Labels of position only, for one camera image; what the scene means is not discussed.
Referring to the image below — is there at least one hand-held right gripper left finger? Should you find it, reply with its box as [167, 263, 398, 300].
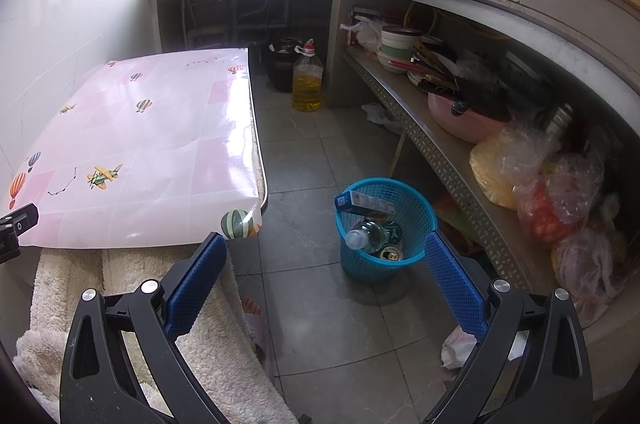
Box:
[59, 231, 229, 424]

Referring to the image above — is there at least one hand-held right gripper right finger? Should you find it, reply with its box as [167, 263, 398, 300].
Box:
[422, 229, 595, 424]

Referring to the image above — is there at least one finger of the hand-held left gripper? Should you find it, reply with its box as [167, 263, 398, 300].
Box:
[0, 203, 40, 239]

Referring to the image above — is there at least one blue mesh wastebasket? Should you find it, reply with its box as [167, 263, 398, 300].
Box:
[334, 177, 438, 282]

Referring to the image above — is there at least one clear plastic bottle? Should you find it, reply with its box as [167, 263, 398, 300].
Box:
[345, 221, 388, 252]

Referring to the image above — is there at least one blue cardboard box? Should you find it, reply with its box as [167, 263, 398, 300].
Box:
[334, 190, 396, 216]

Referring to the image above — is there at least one pinkish crumpled plastic bag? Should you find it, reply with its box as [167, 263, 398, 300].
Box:
[440, 324, 531, 370]

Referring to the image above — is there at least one pink slipper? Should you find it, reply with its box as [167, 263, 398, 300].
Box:
[240, 294, 276, 375]

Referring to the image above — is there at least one clear bag with red contents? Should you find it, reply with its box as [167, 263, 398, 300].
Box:
[512, 154, 606, 245]

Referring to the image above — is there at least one clear bag with yellow contents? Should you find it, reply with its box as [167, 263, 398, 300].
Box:
[469, 124, 561, 210]

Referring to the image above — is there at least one grey perforated shelf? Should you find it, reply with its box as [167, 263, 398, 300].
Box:
[342, 44, 556, 290]

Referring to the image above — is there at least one pale crumpled plastic bag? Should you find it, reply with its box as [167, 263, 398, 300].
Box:
[552, 227, 631, 325]

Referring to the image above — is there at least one pink printed tablecloth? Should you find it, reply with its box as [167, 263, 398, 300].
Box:
[0, 47, 271, 250]

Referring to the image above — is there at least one pink basin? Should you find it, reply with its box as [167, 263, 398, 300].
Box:
[426, 92, 511, 144]

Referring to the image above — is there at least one white crumpled plastic bag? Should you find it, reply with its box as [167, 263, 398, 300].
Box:
[361, 102, 403, 135]

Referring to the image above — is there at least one black pan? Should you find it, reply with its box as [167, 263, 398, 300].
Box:
[427, 73, 516, 121]

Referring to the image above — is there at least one stainless steel container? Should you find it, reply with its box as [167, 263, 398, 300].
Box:
[545, 103, 576, 140]

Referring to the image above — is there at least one cooking oil bottle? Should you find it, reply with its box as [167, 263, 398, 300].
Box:
[291, 38, 325, 112]

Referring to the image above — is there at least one dark ceramic jar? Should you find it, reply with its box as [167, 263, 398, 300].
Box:
[264, 37, 301, 92]

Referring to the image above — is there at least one stack of white bowls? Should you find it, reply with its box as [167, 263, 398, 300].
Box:
[376, 25, 423, 74]

